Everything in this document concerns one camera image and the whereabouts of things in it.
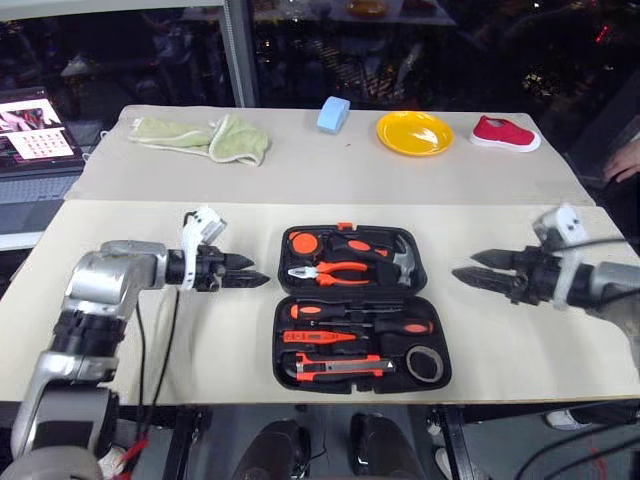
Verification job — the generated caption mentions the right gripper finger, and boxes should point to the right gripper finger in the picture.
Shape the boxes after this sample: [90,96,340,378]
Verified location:
[468,247,517,272]
[450,265,516,302]

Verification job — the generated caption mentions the red slip-on shoe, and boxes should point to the red slip-on shoe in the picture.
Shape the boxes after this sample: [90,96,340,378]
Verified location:
[469,115,543,153]

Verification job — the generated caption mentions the person's bare hand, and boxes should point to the person's bare hand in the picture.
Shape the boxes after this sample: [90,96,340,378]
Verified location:
[602,147,640,185]

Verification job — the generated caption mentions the screwdriver with black grip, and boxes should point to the screwdriver with black grip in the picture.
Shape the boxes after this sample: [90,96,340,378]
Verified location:
[308,318,436,338]

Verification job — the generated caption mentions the screwdriver with orange grip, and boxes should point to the screwdriver with orange grip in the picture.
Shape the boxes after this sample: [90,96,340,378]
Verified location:
[289,301,377,322]

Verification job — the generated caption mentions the orange black tape measure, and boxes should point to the orange black tape measure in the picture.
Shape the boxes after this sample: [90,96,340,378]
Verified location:
[288,230,327,257]

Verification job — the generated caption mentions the orange voltage tester pen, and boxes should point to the orange voltage tester pen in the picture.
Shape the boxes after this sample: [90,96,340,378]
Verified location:
[281,328,360,346]

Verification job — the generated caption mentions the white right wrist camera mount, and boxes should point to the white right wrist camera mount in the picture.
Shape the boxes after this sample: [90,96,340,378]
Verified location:
[531,203,587,312]

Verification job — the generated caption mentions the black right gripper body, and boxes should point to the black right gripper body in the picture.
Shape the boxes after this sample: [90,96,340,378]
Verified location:
[508,244,560,306]

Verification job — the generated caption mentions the black electrical tape roll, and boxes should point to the black electrical tape roll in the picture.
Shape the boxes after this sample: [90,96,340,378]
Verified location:
[404,344,446,385]

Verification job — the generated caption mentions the open laptop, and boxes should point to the open laptop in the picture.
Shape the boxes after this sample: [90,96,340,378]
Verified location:
[0,86,87,251]

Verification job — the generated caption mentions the grey metal post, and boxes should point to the grey metal post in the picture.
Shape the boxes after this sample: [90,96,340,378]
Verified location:
[221,0,262,108]

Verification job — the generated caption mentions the orange black utility knife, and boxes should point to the orange black utility knife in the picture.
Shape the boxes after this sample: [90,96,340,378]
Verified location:
[293,351,397,383]

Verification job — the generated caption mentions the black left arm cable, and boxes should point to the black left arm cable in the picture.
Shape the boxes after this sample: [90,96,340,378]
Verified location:
[133,288,182,451]

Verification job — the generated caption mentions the light blue sponge block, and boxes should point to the light blue sponge block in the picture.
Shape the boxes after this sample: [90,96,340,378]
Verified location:
[316,95,352,137]

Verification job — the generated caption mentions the red tape on cable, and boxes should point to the red tape on cable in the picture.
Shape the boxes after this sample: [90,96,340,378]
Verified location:
[118,433,152,467]

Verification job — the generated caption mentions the green towel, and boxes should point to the green towel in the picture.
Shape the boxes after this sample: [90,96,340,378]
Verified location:
[126,113,272,169]

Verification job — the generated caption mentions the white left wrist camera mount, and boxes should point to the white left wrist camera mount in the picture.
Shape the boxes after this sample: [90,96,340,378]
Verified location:
[178,205,229,292]

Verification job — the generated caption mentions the dark rounded shape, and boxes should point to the dark rounded shape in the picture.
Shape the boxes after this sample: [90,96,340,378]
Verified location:
[233,418,312,480]
[348,411,422,480]

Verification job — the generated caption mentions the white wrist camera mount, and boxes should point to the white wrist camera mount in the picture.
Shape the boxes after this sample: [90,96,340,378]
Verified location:
[178,205,229,292]
[531,203,587,312]

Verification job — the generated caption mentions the yellow plate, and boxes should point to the yellow plate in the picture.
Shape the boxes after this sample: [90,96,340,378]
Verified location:
[375,110,456,158]

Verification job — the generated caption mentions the black plastic tool case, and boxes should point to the black plastic tool case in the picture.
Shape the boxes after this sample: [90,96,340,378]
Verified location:
[271,223,454,395]

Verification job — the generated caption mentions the black hanging cable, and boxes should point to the black hanging cable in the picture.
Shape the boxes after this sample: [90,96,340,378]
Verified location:
[513,430,640,480]

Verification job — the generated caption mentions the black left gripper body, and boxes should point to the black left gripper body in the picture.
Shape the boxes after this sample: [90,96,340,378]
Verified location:
[191,244,234,295]

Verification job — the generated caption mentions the orange handled pliers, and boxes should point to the orange handled pliers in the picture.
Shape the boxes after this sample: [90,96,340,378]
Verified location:
[286,260,372,288]

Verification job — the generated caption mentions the claw hammer black orange handle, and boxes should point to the claw hammer black orange handle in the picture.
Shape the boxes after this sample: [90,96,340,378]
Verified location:
[326,231,417,287]

